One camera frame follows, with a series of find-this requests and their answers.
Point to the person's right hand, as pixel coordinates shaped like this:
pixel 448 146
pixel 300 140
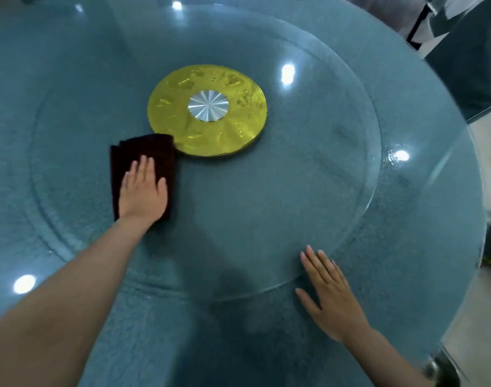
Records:
pixel 334 302

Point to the person's left hand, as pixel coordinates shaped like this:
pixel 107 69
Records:
pixel 142 197

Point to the dark red cloth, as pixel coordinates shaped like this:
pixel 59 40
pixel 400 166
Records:
pixel 148 147

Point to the metal tray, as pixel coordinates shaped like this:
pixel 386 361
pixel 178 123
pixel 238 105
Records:
pixel 443 370

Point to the blue covered chair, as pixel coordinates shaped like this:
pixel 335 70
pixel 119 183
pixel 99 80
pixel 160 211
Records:
pixel 471 60

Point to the person's left forearm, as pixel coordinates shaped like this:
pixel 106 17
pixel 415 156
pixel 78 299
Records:
pixel 56 310

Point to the yellow round disc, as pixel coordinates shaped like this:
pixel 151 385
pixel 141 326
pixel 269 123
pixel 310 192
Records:
pixel 169 112

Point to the round blue table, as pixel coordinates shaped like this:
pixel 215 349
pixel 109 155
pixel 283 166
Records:
pixel 431 257

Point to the round glass turntable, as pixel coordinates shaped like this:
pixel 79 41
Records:
pixel 330 177

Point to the round white clothed table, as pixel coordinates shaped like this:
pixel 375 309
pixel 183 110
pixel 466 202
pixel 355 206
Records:
pixel 407 12

